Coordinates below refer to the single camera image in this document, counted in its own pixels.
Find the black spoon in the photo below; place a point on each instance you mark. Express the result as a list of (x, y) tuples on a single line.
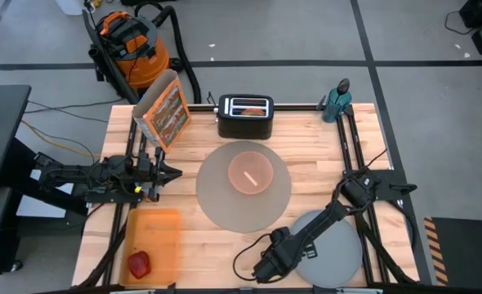
[(343, 85)]

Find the black aluminium table frame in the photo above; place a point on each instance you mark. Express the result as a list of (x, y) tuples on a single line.
[(298, 107)]

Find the orange cereal box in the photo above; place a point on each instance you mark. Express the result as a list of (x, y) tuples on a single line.
[(169, 116)]

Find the teal faceted plastic cup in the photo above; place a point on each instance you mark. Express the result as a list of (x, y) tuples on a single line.
[(335, 108)]

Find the round grey plate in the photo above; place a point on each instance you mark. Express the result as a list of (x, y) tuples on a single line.
[(339, 261)]

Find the black mat with hazard stripes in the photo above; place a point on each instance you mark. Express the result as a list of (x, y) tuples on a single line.
[(465, 253)]

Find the round grey placemat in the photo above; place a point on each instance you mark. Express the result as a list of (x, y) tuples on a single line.
[(220, 204)]

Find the black desk top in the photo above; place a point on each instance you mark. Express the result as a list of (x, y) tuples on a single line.
[(0, 130)]

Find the black two-slot toaster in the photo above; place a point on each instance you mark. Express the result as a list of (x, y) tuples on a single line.
[(245, 126)]

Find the orange plastic tray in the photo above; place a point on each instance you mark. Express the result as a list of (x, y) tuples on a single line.
[(155, 237)]

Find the red apple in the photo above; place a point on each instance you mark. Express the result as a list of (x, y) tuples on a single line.
[(139, 265)]

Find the orange black shop vacuum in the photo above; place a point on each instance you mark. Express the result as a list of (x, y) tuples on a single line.
[(143, 61)]

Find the pink bowl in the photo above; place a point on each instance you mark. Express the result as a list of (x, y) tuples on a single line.
[(241, 163)]

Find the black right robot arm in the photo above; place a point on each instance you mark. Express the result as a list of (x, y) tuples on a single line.
[(327, 216)]

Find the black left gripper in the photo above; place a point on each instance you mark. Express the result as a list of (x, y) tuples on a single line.
[(158, 175)]

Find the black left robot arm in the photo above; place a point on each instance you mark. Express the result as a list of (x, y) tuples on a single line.
[(73, 173)]

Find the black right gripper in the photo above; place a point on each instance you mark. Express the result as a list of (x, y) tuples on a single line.
[(282, 249)]

